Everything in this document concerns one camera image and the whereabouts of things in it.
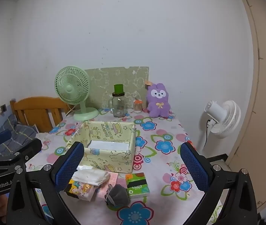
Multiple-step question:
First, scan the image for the green tissue packet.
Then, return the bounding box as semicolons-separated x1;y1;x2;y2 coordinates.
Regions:
125;172;151;197

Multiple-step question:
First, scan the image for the colourful cartoon snack packet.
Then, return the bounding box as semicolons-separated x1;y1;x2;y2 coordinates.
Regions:
64;179;100;202

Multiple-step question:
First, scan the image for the green printed board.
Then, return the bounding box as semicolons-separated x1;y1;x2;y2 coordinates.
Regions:
84;67;150;109

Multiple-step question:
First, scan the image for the yellow printed fabric box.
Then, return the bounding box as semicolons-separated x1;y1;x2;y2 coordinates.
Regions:
65;121;137;173

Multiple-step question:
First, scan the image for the glass jar mug green lid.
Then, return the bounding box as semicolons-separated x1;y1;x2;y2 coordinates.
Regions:
109;84;127;118

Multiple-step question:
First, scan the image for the white soft pad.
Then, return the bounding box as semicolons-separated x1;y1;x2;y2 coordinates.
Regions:
73;169;111;186

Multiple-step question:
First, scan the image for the purple plush rabbit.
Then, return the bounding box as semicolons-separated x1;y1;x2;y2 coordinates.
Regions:
145;81;171;118

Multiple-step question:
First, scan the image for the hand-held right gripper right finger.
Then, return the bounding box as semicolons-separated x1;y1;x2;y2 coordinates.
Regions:
180;142;257;225

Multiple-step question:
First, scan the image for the green desk fan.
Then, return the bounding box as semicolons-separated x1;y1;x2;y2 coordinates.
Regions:
54;66;99;122

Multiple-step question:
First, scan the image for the grey plaid blanket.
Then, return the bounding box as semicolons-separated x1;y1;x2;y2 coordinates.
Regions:
0;114;38;156

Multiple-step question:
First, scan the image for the wooden chair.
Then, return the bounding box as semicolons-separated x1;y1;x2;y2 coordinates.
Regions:
9;97;71;133

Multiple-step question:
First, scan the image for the grey fabric pouch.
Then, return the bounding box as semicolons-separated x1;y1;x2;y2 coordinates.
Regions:
105;184;131;208

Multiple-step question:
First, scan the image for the pink packet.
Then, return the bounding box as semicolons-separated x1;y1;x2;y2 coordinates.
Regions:
95;173;119;200

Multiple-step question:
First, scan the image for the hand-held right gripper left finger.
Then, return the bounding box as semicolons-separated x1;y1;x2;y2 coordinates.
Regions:
6;142;85;225

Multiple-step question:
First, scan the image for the black fan cable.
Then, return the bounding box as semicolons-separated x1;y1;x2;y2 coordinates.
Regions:
203;119;212;149

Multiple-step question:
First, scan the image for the small jar orange lid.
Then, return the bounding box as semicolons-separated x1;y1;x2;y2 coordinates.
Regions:
133;98;143;113

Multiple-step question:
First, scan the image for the white standing fan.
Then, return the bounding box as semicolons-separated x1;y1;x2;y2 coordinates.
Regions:
197;100;241;154

